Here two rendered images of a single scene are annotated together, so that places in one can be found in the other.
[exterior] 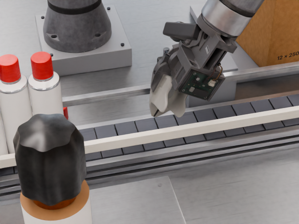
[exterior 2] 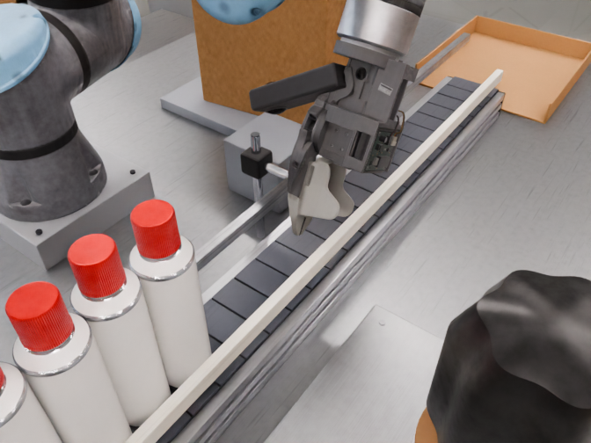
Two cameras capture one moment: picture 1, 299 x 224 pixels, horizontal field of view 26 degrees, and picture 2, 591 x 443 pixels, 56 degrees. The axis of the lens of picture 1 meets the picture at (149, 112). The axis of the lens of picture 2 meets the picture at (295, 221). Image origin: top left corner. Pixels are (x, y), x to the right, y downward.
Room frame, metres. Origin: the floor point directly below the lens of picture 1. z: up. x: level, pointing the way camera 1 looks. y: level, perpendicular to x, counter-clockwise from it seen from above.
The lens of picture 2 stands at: (0.52, 0.29, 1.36)
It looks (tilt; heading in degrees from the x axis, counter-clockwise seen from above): 42 degrees down; 320
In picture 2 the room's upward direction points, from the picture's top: straight up
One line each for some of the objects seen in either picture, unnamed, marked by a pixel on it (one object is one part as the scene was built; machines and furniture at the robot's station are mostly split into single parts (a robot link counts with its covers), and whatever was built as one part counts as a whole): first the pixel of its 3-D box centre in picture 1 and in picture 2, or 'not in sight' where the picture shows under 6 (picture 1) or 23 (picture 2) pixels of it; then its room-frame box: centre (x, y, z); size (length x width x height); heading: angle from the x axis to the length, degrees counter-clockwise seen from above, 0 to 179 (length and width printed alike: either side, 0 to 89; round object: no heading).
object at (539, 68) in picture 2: not in sight; (507, 62); (1.05, -0.70, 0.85); 0.30 x 0.26 x 0.04; 104
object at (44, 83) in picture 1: (47, 106); (171, 301); (0.83, 0.17, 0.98); 0.05 x 0.05 x 0.20
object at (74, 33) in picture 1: (75, 14); (40, 156); (1.21, 0.16, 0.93); 0.15 x 0.15 x 0.10
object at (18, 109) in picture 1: (16, 109); (121, 337); (0.83, 0.22, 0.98); 0.05 x 0.05 x 0.20
